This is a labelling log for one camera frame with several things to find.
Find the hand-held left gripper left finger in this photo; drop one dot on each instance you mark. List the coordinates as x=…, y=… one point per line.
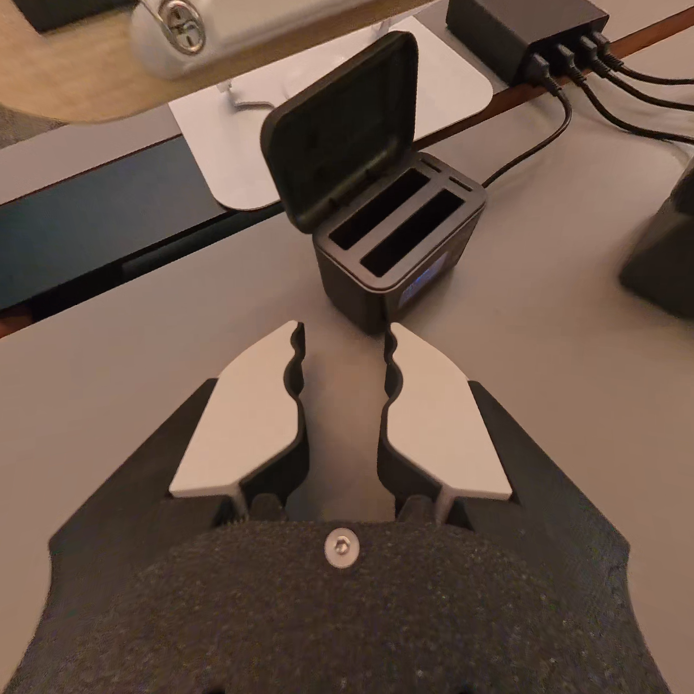
x=239, y=434

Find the white stand base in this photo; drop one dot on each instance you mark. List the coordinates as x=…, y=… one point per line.
x=455, y=87

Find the wooden sign board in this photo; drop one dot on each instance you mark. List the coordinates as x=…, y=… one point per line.
x=65, y=76

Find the black multi-port power hub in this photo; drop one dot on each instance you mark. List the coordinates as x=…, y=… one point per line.
x=521, y=22

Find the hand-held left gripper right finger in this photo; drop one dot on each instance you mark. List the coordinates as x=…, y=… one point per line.
x=445, y=434

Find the dark flat pad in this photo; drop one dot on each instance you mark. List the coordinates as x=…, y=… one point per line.
x=108, y=217

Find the black battery charging case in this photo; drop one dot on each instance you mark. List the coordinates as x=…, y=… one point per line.
x=667, y=260
x=347, y=119

